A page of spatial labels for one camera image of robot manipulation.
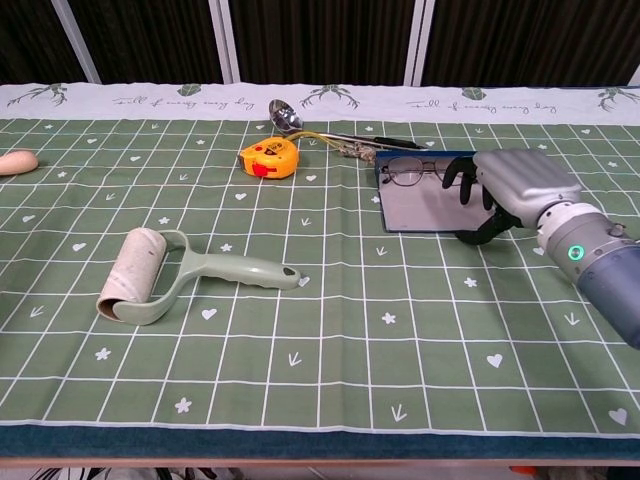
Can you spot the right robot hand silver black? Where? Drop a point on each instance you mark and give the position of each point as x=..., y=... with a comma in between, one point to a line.
x=525, y=185

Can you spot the dark blue glasses case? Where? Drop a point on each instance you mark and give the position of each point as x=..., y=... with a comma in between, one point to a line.
x=420, y=210

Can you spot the black-rimmed eyeglasses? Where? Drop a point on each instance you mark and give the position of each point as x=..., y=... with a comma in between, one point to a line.
x=407, y=171

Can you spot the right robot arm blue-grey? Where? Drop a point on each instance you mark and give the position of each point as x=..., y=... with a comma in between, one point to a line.
x=605, y=270

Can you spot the green grid tablecloth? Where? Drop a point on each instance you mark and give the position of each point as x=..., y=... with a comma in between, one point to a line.
x=350, y=325

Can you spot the yellow tape measure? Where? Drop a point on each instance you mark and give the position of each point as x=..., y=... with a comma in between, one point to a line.
x=272, y=157

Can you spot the green lint roller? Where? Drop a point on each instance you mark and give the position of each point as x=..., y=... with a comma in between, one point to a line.
x=132, y=270

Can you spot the white aluminium partition post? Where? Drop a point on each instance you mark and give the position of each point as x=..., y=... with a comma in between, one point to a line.
x=75, y=40
x=419, y=40
x=225, y=40

